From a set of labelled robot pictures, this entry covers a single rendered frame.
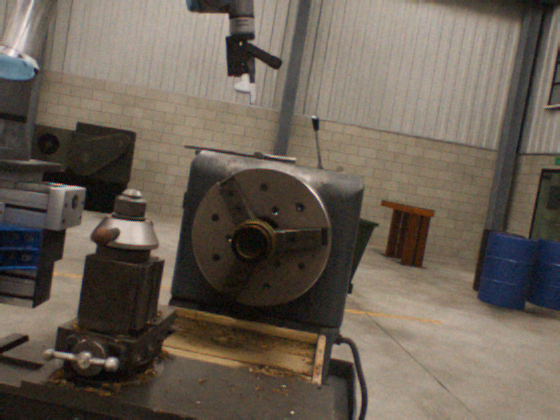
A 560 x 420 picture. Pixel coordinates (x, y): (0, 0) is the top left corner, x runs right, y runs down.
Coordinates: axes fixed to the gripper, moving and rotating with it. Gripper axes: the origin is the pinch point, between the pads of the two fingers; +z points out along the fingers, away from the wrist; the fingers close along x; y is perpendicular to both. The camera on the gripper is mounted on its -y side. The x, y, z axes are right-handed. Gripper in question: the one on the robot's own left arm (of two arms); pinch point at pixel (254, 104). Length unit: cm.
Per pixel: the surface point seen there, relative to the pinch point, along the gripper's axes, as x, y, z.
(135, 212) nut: 103, 16, 13
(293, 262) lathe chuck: 48, -6, 36
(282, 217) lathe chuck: 46, -4, 26
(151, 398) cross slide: 110, 15, 33
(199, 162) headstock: 24.5, 15.3, 14.2
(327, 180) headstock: 30.2, -16.6, 20.2
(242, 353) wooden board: 68, 6, 47
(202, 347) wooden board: 68, 14, 45
